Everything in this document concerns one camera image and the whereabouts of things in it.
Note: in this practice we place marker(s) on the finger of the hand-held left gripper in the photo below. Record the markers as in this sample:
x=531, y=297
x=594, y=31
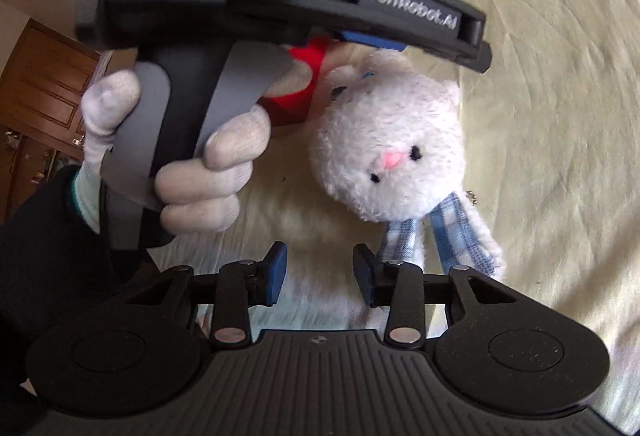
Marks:
x=372, y=40

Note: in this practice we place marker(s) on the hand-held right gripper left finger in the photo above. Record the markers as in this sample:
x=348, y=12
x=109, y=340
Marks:
x=275, y=273

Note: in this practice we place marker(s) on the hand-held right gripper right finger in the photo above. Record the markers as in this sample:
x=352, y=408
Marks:
x=362, y=276

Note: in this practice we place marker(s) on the red cardboard box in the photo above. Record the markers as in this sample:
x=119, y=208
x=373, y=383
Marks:
x=295, y=108

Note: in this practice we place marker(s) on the white bunny plush blue bow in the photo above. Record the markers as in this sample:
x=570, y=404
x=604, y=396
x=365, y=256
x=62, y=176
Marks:
x=395, y=151

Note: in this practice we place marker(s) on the person's left hand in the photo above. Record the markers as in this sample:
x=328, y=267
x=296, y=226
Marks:
x=215, y=186

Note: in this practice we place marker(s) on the wooden cabinet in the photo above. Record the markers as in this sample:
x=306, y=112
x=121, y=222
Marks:
x=45, y=81

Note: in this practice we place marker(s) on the printed bed sheet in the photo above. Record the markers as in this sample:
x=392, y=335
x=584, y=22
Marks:
x=550, y=116

